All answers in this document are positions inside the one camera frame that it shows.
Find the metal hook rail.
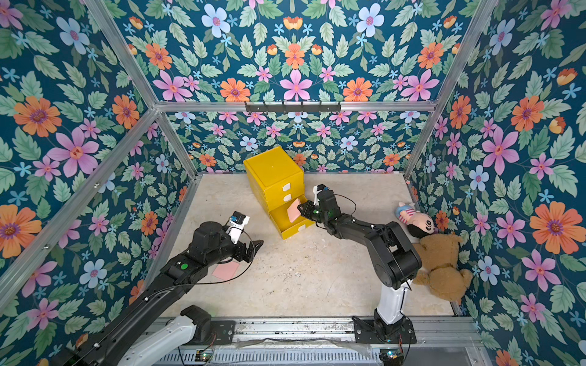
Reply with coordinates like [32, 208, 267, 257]
[244, 102, 342, 114]

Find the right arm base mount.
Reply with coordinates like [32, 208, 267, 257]
[351, 312, 418, 345]

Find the brown teddy bear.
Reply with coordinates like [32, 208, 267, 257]
[413, 233, 473, 302]

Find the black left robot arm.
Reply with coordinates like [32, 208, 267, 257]
[49, 221, 264, 365]

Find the pink sticky note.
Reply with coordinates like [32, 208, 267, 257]
[212, 261, 241, 282]
[286, 198, 302, 224]

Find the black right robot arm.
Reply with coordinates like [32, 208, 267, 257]
[288, 185, 423, 332]

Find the yellow drawer cabinet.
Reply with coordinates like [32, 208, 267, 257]
[244, 146, 313, 239]

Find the pink plush doll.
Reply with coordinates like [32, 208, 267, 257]
[395, 202, 439, 239]

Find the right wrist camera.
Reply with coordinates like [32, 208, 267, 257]
[313, 184, 329, 206]

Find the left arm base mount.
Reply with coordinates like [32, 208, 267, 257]
[180, 305, 236, 346]

